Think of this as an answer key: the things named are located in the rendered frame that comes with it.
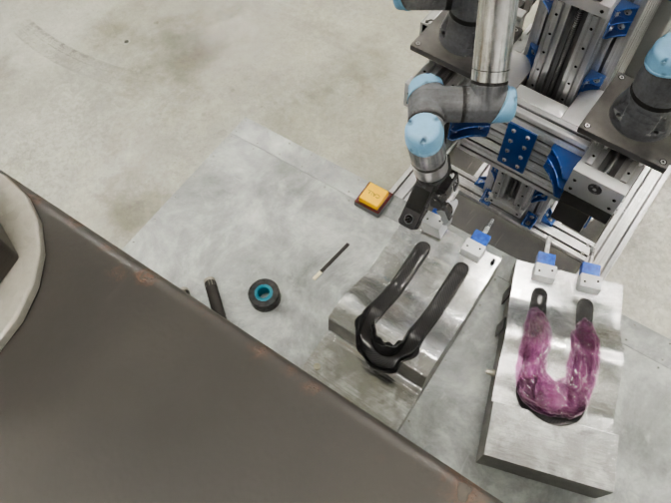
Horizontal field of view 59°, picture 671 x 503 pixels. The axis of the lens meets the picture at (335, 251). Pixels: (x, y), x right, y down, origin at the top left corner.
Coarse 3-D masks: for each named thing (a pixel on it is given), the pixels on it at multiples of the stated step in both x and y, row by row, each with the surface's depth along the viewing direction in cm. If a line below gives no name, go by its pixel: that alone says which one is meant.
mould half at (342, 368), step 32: (384, 256) 149; (448, 256) 148; (352, 288) 142; (384, 288) 144; (416, 288) 145; (480, 288) 144; (352, 320) 136; (384, 320) 136; (448, 320) 140; (320, 352) 141; (352, 352) 140; (352, 384) 137; (384, 384) 137; (416, 384) 135; (384, 416) 133
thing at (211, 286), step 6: (210, 276) 156; (204, 282) 156; (210, 282) 154; (210, 288) 153; (216, 288) 153; (210, 294) 152; (216, 294) 152; (210, 300) 151; (216, 300) 150; (216, 306) 149; (222, 306) 150; (222, 312) 148
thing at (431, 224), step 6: (456, 192) 150; (450, 198) 150; (432, 210) 149; (426, 216) 147; (432, 216) 146; (438, 216) 146; (426, 222) 146; (432, 222) 146; (438, 222) 145; (426, 228) 148; (432, 228) 146; (438, 228) 145; (444, 228) 148; (432, 234) 149; (438, 234) 147
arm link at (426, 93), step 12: (420, 84) 123; (432, 84) 123; (408, 96) 125; (420, 96) 122; (432, 96) 122; (444, 96) 122; (456, 96) 121; (408, 108) 124; (420, 108) 121; (432, 108) 120; (444, 108) 122; (456, 108) 122; (444, 120) 124; (456, 120) 124
